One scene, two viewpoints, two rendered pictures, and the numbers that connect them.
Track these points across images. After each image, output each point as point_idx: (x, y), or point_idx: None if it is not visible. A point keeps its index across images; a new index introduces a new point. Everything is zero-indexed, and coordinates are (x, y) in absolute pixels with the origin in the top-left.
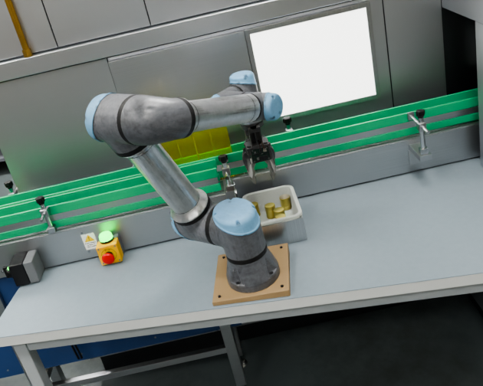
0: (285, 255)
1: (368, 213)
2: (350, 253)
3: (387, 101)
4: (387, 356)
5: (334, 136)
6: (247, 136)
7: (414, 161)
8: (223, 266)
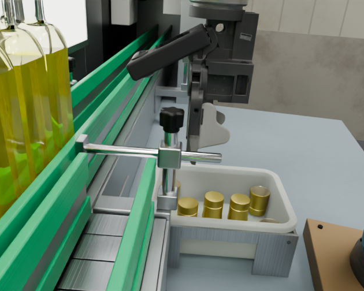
0: (343, 228)
1: (222, 158)
2: (314, 186)
3: (82, 53)
4: None
5: (134, 81)
6: (202, 48)
7: (156, 109)
8: None
